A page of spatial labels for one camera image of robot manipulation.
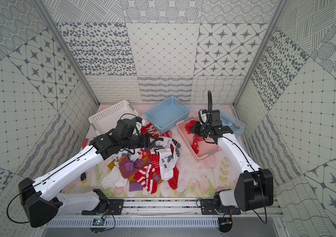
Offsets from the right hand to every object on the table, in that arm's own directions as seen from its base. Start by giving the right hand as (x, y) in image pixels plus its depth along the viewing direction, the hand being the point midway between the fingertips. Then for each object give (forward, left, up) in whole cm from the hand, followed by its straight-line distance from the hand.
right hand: (190, 130), depth 84 cm
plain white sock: (-23, +43, -16) cm, 52 cm away
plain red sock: (-24, +10, -17) cm, 31 cm away
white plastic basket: (+21, +62, -16) cm, 67 cm away
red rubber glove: (-1, +69, -14) cm, 70 cm away
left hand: (-12, +18, +7) cm, 22 cm away
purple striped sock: (-19, +34, -10) cm, 40 cm away
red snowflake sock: (+4, -6, -15) cm, 17 cm away
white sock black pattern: (-5, +14, -14) cm, 20 cm away
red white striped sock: (-22, +27, -14) cm, 37 cm away
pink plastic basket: (-2, -11, -15) cm, 19 cm away
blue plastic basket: (+29, +18, -19) cm, 38 cm away
